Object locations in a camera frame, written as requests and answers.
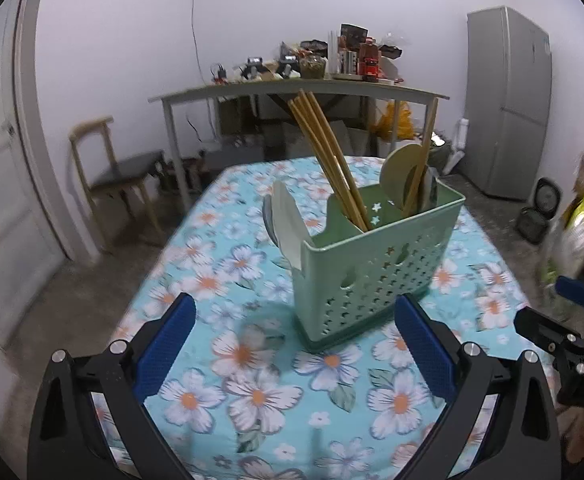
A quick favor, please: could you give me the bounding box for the bamboo chopstick apart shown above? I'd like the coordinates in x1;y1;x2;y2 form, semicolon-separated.
403;98;438;218

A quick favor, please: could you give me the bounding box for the bamboo chopstick three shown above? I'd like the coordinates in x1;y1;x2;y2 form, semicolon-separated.
301;91;371;232

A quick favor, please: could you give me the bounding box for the bamboo chopstick one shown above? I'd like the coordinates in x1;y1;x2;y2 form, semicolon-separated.
287;96;360;229

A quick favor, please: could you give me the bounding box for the right hand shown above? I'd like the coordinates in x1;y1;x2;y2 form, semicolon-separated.
566;408;584;464

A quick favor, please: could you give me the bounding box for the yellow green snack bag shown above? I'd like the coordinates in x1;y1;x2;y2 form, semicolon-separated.
548;196;584;282

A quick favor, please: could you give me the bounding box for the black rice cooker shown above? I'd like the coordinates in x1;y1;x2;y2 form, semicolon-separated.
514;177;562;246

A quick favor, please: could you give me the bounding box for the floral blue tablecloth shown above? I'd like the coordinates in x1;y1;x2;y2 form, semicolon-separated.
89;155;561;480

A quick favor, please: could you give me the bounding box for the white door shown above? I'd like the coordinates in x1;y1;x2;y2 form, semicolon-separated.
0;0;64;347

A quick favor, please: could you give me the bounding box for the green plastic utensil caddy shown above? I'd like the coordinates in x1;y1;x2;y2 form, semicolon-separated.
289;182;465;351

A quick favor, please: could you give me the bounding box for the silver refrigerator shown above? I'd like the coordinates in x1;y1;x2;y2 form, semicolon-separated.
460;6;552;200

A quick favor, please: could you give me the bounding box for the yellow bag under table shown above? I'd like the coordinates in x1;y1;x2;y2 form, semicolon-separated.
374;101;415;142

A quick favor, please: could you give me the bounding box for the wooden chair dark seat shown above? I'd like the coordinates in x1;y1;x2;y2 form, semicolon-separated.
68;116;167;252

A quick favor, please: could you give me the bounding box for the white ceramic spoon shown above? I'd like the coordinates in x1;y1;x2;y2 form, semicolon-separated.
271;180;311;271

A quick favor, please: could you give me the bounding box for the red bottle on table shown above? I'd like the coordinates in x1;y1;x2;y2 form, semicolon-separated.
357;38;381;81

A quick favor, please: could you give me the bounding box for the glass jar on table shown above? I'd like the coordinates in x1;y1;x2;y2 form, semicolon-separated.
299;54;327;80

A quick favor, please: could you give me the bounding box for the wooden dining table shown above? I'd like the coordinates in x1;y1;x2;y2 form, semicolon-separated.
147;78;451;212

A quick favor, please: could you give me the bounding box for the wall cable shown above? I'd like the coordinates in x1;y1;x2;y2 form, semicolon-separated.
185;0;209;143

